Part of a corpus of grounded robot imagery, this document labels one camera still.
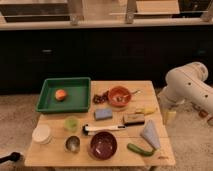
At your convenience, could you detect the blue sponge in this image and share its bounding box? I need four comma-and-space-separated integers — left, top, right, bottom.
94, 108, 112, 120

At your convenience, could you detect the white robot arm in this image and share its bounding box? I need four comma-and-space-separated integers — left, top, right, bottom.
158, 62, 213, 125

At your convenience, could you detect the green plastic cup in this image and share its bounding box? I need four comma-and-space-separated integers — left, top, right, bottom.
64, 116, 78, 132

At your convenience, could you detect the small metal cup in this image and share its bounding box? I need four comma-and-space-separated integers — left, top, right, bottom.
65, 136, 80, 153

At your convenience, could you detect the yellow banana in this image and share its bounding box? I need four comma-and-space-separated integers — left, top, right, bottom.
135, 107, 157, 115

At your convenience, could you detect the grey folded cloth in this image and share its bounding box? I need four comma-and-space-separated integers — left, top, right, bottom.
140, 120, 161, 149

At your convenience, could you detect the wooden block brush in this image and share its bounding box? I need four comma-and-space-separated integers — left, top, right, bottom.
123, 114, 145, 126

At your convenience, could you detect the metal spoon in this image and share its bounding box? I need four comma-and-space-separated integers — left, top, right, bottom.
117, 89, 141, 102

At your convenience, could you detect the green cucumber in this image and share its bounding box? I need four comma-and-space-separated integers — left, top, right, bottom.
127, 143, 155, 157

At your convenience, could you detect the orange bowl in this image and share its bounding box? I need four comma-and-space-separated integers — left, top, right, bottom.
108, 86, 132, 107

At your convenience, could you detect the dark grapes bunch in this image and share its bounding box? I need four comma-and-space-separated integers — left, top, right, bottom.
93, 92, 108, 104

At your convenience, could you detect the dark red bowl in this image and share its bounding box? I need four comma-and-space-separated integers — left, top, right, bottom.
89, 131, 117, 160

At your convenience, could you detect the green plastic tray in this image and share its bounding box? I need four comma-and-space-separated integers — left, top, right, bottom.
36, 77, 91, 113

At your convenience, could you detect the orange peach fruit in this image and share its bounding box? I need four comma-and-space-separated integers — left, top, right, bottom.
55, 89, 67, 101

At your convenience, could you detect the black object on floor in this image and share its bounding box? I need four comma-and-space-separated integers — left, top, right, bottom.
0, 152, 21, 164

